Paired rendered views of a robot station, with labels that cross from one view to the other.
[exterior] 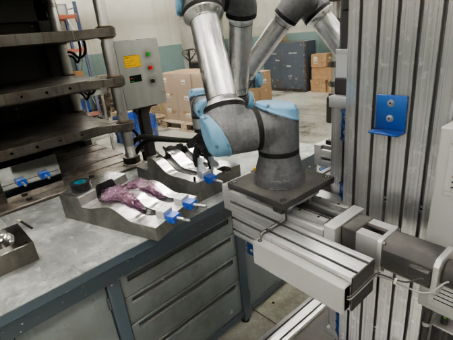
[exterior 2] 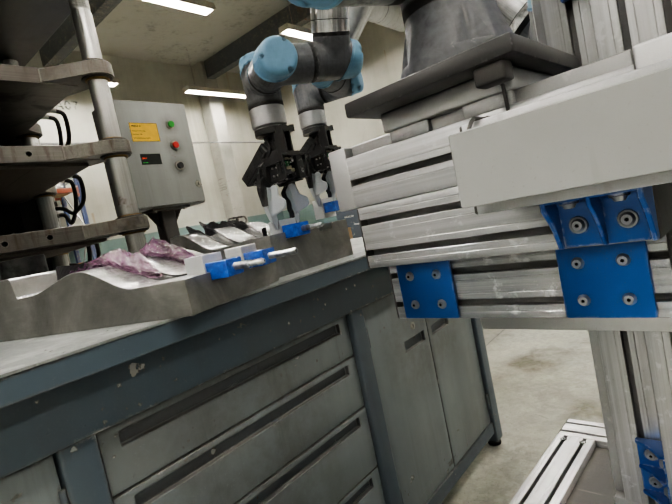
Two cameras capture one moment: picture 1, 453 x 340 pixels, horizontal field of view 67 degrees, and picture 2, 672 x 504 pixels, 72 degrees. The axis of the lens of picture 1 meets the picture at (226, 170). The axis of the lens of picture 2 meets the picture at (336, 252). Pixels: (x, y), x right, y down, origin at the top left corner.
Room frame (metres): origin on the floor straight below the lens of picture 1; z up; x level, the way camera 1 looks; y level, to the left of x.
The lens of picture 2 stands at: (0.35, 0.13, 0.90)
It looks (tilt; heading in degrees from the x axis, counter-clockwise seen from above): 4 degrees down; 352
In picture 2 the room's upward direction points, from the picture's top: 12 degrees counter-clockwise
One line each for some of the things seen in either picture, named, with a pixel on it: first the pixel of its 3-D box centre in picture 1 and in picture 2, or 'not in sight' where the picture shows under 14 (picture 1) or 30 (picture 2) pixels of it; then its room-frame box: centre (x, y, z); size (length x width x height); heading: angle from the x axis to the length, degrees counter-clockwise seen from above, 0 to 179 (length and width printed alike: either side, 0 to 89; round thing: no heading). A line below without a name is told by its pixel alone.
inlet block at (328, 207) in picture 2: not in sight; (336, 205); (1.62, -0.07, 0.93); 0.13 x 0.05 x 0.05; 42
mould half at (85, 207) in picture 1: (129, 200); (128, 283); (1.28, 0.41, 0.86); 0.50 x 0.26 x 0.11; 59
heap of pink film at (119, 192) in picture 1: (128, 191); (127, 261); (1.29, 0.40, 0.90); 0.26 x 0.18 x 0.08; 59
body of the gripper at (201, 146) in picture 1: (205, 142); (279, 156); (1.35, 0.07, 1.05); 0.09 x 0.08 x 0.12; 42
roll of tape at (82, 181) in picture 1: (81, 185); (23, 267); (1.32, 0.60, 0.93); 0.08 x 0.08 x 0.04
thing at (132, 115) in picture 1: (135, 122); not in sight; (5.27, 1.33, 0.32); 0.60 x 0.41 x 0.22; 48
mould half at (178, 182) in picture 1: (185, 166); (244, 248); (1.58, 0.20, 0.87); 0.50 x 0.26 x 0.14; 42
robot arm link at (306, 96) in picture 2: not in sight; (308, 93); (1.64, -0.06, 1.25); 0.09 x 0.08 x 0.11; 62
